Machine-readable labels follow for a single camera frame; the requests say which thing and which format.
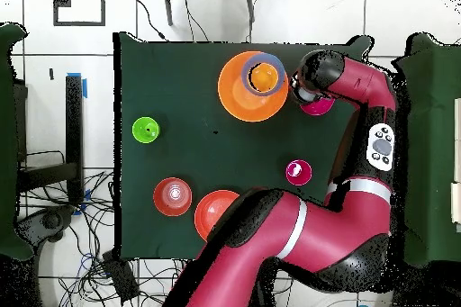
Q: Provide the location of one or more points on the small red-orange bowl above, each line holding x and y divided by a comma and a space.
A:
173, 197

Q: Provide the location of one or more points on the black square frame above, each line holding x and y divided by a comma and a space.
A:
79, 24

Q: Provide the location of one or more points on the large orange bowl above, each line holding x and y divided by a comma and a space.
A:
234, 101

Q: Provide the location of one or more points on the pink-red bowl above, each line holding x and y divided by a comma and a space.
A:
318, 108

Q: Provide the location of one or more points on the pink-red cup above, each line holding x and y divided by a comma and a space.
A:
299, 172

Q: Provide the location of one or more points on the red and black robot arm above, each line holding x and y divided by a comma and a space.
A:
317, 231

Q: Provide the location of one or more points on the neighbouring green cloth table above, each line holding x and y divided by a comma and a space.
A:
7, 141
439, 141

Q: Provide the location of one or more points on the light blue bowl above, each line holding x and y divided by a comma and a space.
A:
246, 80

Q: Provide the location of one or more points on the black metal frame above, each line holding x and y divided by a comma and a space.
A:
74, 123

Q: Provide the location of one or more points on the large red-orange bowl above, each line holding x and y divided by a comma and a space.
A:
209, 211

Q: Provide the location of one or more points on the dark green tablecloth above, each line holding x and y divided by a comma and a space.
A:
180, 69

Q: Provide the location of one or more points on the green cup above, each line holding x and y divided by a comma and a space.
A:
146, 130

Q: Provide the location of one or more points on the dark grey pedestal base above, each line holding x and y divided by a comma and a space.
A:
50, 220

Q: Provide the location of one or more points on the black power strip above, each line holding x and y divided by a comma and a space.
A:
120, 276

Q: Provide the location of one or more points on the white panel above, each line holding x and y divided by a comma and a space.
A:
456, 202

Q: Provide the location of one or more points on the orange cup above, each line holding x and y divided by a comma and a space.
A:
264, 78

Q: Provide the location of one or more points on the camera tripod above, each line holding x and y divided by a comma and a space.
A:
168, 8

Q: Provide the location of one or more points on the blue tape piece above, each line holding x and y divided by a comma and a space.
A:
85, 89

